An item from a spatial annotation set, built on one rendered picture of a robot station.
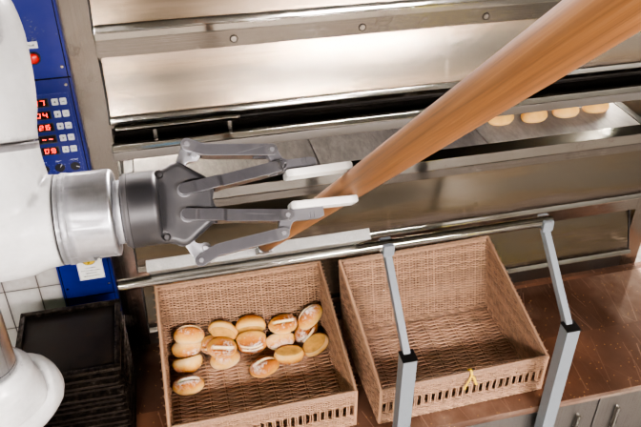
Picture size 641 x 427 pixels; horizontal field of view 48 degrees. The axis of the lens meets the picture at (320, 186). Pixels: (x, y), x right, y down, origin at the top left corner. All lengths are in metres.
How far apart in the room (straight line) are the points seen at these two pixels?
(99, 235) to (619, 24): 0.51
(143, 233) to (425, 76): 1.54
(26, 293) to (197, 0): 1.07
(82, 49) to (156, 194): 1.29
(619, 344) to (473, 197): 0.71
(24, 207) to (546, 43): 0.50
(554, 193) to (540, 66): 2.27
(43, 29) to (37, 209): 1.25
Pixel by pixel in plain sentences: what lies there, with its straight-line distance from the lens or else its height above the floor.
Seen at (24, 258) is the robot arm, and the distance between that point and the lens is 0.71.
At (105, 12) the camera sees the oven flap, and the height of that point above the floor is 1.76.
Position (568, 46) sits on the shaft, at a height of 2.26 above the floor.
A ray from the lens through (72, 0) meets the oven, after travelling 1.93.
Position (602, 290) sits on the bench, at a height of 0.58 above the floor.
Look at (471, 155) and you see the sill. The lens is 2.38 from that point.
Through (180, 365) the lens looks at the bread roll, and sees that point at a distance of 2.40.
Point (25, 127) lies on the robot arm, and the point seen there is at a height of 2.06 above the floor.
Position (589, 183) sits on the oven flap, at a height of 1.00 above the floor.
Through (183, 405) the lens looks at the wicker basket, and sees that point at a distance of 2.35.
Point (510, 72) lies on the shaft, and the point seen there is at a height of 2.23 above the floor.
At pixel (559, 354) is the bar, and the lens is 2.20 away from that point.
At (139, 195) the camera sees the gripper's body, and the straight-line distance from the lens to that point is 0.70.
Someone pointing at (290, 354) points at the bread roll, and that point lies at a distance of 2.38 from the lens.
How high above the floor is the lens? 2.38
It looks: 34 degrees down
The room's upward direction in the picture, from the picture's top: straight up
